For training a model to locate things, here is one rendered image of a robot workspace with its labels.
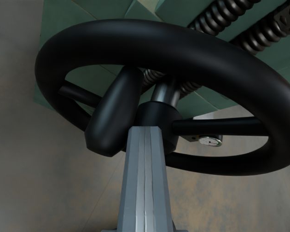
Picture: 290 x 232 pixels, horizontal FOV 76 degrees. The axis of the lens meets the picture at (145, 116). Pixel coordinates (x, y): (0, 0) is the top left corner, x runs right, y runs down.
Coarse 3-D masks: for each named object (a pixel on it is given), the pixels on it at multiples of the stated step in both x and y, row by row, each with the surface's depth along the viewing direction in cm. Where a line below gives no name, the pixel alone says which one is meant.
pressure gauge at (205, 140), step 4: (200, 136) 50; (204, 136) 48; (208, 136) 48; (212, 136) 48; (216, 136) 48; (220, 136) 48; (200, 140) 52; (204, 140) 51; (208, 140) 50; (212, 140) 49; (216, 140) 48; (220, 140) 48; (204, 144) 53; (208, 144) 52; (212, 144) 51; (216, 144) 50; (220, 144) 49
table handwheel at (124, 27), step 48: (48, 48) 14; (96, 48) 11; (144, 48) 10; (192, 48) 10; (240, 48) 11; (48, 96) 21; (96, 96) 21; (240, 96) 11; (288, 96) 11; (288, 144) 14
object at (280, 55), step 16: (160, 0) 18; (176, 0) 17; (192, 0) 16; (208, 0) 16; (272, 0) 14; (160, 16) 18; (176, 16) 18; (192, 16) 17; (240, 16) 16; (256, 16) 16; (224, 32) 18; (240, 32) 17; (272, 48) 18; (288, 48) 17; (272, 64) 19; (288, 64) 19
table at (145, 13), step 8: (136, 0) 18; (144, 0) 18; (152, 0) 19; (128, 8) 20; (136, 8) 18; (144, 8) 18; (152, 8) 19; (128, 16) 20; (136, 16) 19; (144, 16) 19; (152, 16) 19; (280, 72) 31; (288, 72) 31; (288, 80) 32; (224, 96) 26
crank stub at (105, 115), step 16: (128, 80) 11; (112, 96) 11; (128, 96) 11; (96, 112) 10; (112, 112) 10; (128, 112) 11; (96, 128) 10; (112, 128) 10; (128, 128) 11; (96, 144) 10; (112, 144) 10
